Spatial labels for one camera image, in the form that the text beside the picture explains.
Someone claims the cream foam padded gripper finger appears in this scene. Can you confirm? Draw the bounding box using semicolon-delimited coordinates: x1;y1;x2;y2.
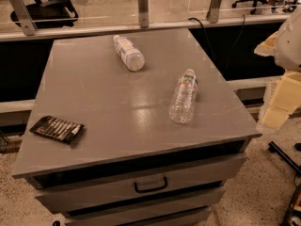
257;72;301;132

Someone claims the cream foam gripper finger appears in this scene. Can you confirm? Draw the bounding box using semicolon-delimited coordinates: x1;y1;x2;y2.
254;32;278;57

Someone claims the blue label plastic bottle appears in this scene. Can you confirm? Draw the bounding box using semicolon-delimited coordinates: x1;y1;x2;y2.
113;35;145;72

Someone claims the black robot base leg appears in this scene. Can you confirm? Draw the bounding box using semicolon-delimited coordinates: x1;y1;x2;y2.
268;141;301;175

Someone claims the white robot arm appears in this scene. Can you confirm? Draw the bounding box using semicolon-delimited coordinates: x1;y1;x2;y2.
254;7;301;134

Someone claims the clear crinkled water bottle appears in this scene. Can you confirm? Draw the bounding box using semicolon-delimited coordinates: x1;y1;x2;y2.
168;69;198;124

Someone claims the black rxbar chocolate wrapper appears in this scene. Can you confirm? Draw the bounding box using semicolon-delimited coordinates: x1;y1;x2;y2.
29;115;85;144

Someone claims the grey drawer cabinet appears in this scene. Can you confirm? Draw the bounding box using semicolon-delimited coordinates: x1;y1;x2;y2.
13;29;257;226

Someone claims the black office chair left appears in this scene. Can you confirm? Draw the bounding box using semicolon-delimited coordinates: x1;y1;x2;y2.
25;0;79;29

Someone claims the black cable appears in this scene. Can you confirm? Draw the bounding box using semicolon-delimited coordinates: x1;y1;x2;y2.
187;14;246;69

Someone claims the metal bracket right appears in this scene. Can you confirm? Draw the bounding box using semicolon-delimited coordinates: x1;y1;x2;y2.
206;0;222;24

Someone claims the metal bracket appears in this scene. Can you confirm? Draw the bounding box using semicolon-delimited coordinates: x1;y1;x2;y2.
206;0;222;24
9;0;37;36
138;0;149;28

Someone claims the metal bracket middle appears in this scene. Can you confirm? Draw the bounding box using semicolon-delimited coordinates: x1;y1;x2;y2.
138;0;149;28

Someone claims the black drawer handle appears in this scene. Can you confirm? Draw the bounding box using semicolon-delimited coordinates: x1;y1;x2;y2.
134;176;168;194

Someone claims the metal bracket left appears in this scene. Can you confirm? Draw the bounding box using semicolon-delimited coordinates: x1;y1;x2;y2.
9;0;37;36

